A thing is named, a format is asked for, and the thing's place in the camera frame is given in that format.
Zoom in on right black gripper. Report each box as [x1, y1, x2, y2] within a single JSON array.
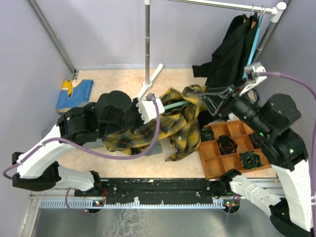
[[198, 77, 272, 137]]

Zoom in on yellow black plaid shirt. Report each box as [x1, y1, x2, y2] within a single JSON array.
[[102, 84, 206, 161]]

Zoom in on grey button-up shirt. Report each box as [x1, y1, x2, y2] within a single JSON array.
[[79, 101, 173, 157]]

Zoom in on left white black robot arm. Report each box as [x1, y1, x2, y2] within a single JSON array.
[[12, 90, 143, 196]]

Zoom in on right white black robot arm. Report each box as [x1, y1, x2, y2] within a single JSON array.
[[198, 87, 316, 237]]

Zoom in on folded blue shirt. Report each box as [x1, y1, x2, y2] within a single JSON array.
[[56, 79, 94, 114]]

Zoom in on black hanging garments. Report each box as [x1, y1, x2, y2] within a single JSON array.
[[192, 13, 259, 88]]

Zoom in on rolled dark green tie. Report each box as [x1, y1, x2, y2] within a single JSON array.
[[200, 127, 215, 142]]

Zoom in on rolled black orange tie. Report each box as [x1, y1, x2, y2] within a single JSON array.
[[217, 135, 238, 155]]

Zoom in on orange wooden compartment tray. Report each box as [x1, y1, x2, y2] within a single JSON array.
[[198, 120, 276, 179]]

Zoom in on rolled dark blue tie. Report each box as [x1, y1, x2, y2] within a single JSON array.
[[239, 151, 263, 169]]

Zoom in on white rack foot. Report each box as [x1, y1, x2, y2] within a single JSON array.
[[136, 64, 163, 99]]

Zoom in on metal clothes rack pole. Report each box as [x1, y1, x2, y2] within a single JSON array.
[[144, 0, 152, 83]]

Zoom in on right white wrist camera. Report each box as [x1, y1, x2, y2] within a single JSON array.
[[239, 62, 267, 96]]

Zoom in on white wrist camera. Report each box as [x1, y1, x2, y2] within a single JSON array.
[[239, 62, 267, 96], [136, 98, 165, 124]]

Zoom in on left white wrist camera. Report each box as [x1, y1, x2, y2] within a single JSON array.
[[136, 98, 165, 124]]

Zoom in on horizontal metal clothes rail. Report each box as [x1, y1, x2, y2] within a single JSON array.
[[173, 0, 287, 15]]

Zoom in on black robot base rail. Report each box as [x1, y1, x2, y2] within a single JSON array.
[[75, 178, 235, 205]]

